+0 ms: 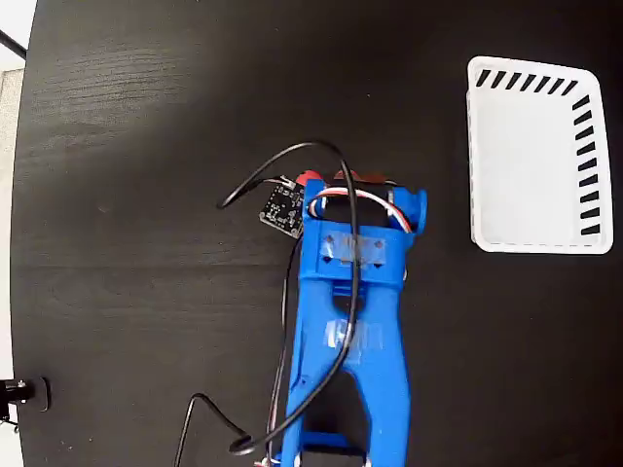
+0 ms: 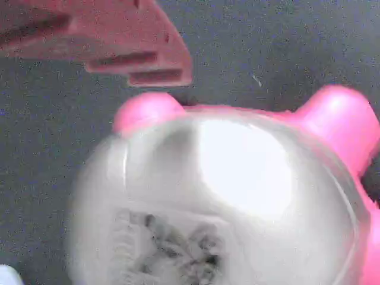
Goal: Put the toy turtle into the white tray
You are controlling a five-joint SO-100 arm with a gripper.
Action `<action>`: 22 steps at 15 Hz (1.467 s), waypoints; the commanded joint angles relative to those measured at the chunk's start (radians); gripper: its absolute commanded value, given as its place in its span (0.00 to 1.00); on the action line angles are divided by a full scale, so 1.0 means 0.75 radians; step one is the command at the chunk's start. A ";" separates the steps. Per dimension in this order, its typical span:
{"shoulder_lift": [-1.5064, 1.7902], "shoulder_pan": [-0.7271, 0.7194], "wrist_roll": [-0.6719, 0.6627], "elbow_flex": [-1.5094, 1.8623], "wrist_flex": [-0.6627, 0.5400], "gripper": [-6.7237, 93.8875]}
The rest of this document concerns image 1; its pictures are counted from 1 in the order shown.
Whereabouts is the black table clamp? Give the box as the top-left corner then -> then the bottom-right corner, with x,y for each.
0,375 -> 53,413

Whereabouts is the black camera cable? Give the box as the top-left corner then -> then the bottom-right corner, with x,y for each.
172,140 -> 362,467

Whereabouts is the small camera circuit board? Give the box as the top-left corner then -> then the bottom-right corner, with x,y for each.
258,181 -> 308,240

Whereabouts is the white plastic basket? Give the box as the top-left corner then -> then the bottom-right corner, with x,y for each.
466,55 -> 614,255

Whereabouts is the red turtle toy gold shell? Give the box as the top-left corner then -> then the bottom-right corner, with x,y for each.
295,168 -> 362,190

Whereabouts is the black pole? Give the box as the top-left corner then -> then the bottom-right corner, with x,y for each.
0,28 -> 28,58

